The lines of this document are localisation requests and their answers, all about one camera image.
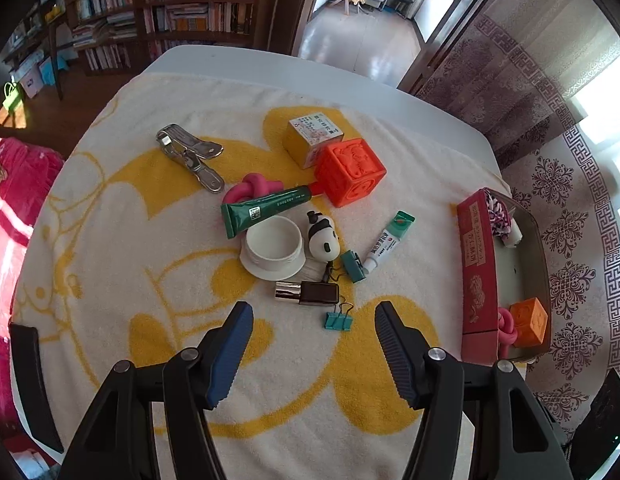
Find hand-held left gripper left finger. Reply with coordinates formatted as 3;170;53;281
57;301;254;480

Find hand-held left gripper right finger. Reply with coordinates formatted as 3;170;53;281
374;301;576;480

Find small teal binder clip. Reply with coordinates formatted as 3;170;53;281
324;301;354;332

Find large teal binder clip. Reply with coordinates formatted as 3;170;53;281
323;250;366;286

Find white round lid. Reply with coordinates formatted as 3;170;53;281
239;215;308;281

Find red tin container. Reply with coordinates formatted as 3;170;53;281
456;187;551;367

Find white and green ointment tube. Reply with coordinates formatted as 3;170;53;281
362;210;416;273

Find panda toy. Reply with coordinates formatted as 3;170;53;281
306;210;341;263

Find pink knot toy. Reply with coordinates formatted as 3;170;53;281
227;172;281;206
496;307;519;359

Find large orange embossed cube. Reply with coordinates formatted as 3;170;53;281
314;137;388;209

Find metal spring clip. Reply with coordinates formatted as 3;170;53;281
156;123;226;193

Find yellow cardboard box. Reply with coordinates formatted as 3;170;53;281
282;111;345;170

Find small orange cube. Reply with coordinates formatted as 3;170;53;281
509;297;549;347

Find white and yellow towel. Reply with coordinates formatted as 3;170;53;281
10;72;528;480

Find small white bottle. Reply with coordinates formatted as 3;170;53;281
500;220;525;251

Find leopard print scrunchie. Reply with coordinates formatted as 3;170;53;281
485;194;513;238

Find black curved bar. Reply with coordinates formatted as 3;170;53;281
9;322;65;453

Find black box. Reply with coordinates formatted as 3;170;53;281
565;367;620;466

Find patterned purple rug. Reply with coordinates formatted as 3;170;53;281
415;10;620;441

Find red blanket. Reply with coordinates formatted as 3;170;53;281
0;135;66;461

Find green bag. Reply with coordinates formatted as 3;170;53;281
2;81;26;113

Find blue storage boxes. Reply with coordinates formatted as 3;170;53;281
20;52;71;96

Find rows of books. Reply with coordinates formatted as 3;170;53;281
10;0;261;73

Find wooden bookshelf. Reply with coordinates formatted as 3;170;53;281
0;0;271;101

